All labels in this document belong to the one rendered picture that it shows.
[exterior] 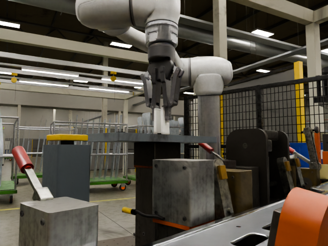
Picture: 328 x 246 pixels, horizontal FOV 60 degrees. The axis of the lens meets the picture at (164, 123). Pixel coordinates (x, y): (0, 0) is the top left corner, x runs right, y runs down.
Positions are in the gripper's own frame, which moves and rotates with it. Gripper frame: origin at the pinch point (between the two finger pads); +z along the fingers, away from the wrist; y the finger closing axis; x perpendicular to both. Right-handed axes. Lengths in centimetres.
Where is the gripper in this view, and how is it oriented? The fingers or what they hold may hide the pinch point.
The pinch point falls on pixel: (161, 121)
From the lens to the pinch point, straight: 76.0
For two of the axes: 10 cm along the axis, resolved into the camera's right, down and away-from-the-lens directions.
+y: 8.3, -0.5, -5.6
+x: 5.6, 0.7, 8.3
